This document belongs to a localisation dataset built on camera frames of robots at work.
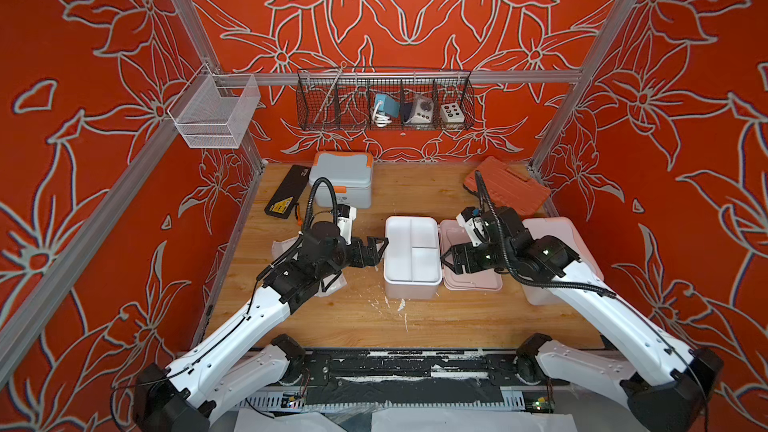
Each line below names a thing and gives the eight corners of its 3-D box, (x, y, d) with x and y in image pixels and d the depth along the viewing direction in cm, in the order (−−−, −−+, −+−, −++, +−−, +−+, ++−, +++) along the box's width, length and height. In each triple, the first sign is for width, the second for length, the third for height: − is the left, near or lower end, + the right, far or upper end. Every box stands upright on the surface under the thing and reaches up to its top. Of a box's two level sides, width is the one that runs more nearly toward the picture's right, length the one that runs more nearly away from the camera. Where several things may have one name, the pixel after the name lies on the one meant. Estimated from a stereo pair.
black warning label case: (265, 215, 106) (263, 211, 104) (292, 168, 121) (291, 163, 119) (289, 219, 105) (287, 215, 103) (313, 171, 120) (312, 166, 118)
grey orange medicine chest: (315, 210, 107) (307, 184, 96) (321, 178, 117) (315, 151, 106) (371, 210, 107) (369, 184, 96) (372, 178, 117) (371, 151, 106)
